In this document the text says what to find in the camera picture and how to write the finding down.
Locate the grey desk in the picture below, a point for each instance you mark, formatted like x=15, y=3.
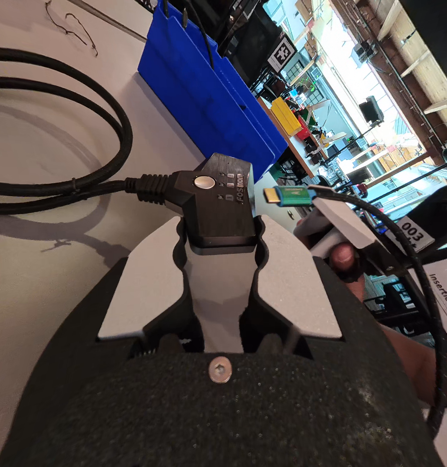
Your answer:
x=44, y=292

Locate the white printed paper sheet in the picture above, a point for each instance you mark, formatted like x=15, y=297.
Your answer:
x=446, y=302

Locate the small red bin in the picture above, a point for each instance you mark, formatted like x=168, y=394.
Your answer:
x=303, y=131

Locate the person's right hand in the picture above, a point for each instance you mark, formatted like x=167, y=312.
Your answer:
x=349, y=266

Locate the black and white marker sign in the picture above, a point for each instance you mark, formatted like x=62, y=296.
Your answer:
x=281, y=53

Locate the black speaker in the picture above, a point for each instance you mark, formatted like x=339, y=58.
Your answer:
x=371, y=109

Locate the blue storage bin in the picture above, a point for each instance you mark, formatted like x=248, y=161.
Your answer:
x=194, y=91

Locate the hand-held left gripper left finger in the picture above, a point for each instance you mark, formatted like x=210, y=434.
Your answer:
x=143, y=292

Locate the stack of yellow bins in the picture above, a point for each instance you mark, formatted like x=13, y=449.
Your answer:
x=285, y=116

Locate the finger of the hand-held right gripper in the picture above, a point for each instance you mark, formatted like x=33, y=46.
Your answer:
x=320, y=242
x=347, y=222

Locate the black twist tie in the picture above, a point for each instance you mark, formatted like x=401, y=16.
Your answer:
x=53, y=20
x=87, y=36

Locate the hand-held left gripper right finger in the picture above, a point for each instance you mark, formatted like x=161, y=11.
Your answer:
x=292, y=288

